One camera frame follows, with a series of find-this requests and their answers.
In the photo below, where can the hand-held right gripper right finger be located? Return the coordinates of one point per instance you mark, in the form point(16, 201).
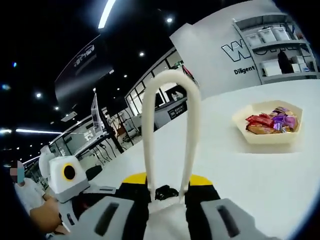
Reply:
point(212, 220)

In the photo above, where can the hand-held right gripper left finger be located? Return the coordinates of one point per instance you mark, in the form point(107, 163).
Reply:
point(120, 217)

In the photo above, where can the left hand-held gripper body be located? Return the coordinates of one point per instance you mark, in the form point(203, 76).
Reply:
point(67, 180)

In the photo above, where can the black food packet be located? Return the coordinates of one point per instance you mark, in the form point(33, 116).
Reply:
point(166, 193)

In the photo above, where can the beige wooden container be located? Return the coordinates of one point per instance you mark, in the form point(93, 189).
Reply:
point(262, 138)

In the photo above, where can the red-brown biscuit food packet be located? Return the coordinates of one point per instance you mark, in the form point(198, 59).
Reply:
point(260, 130)

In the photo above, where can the long red food packet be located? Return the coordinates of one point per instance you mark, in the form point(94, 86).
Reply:
point(258, 121)

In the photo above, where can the small orange food candy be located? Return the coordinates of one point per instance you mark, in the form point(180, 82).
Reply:
point(286, 129)

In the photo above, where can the pale purple food packet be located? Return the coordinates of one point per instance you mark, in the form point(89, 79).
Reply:
point(292, 122)

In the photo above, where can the brown purple-label food packet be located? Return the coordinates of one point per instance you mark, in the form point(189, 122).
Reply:
point(283, 111)

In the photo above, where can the person's left hand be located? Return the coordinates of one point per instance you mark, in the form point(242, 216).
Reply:
point(46, 215)

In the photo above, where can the black office chair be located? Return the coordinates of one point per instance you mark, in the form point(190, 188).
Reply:
point(94, 172)

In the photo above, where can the white rounded device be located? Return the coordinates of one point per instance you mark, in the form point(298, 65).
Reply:
point(45, 160)

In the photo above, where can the white desk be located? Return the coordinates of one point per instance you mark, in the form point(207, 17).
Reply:
point(75, 142)

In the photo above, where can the white panel on black stand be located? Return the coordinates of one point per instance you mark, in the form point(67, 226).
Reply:
point(96, 117)

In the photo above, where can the black reception counter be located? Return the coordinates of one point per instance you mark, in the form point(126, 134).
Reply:
point(170, 116)

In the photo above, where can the black hanging banner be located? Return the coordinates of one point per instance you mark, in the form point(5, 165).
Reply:
point(85, 65)

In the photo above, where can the white plastic bag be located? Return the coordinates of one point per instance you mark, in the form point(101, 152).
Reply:
point(177, 95)

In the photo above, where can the grey metal shelf rack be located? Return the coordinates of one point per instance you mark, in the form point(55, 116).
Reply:
point(287, 78)

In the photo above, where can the white cardboard box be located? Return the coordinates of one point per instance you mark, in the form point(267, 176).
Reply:
point(270, 68)

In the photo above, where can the long ceiling light strip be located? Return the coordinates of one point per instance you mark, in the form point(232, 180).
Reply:
point(106, 13)

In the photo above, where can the black backpack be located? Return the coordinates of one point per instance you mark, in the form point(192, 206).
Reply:
point(285, 63)

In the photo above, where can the group of white storage bins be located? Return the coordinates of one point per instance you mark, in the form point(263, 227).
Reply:
point(265, 36)

